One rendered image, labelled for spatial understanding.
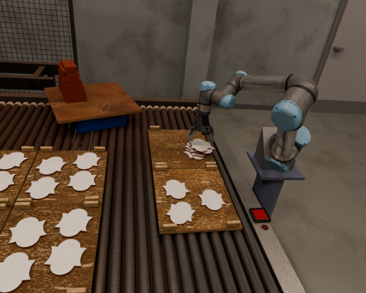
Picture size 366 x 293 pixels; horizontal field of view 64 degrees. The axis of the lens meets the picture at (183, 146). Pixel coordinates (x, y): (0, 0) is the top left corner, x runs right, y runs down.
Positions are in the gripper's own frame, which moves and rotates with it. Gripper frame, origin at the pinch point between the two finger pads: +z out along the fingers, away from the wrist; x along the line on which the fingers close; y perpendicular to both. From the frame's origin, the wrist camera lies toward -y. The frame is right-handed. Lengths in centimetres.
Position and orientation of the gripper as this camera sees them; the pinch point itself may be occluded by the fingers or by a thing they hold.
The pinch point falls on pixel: (200, 143)
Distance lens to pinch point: 165.9
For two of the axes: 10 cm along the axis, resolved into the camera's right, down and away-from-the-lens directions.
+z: -1.0, 8.4, 5.3
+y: -1.5, -5.4, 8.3
